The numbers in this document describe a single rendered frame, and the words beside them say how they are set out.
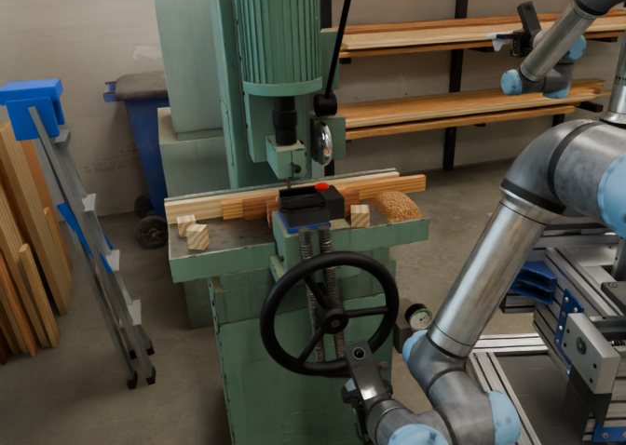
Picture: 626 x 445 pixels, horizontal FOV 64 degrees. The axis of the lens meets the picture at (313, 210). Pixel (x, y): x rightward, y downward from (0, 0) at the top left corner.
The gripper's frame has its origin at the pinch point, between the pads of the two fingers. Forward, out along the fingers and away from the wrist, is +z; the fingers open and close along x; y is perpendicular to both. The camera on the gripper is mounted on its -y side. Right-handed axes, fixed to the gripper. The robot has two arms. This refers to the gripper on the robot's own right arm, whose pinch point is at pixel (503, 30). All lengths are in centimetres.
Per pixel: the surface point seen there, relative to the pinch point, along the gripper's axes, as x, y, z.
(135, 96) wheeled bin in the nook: -137, 15, 112
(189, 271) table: -121, 21, -65
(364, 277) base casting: -83, 36, -66
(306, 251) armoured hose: -97, 18, -76
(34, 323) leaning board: -199, 84, 39
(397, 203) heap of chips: -71, 21, -62
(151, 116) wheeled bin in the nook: -133, 27, 116
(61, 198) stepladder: -159, 21, 3
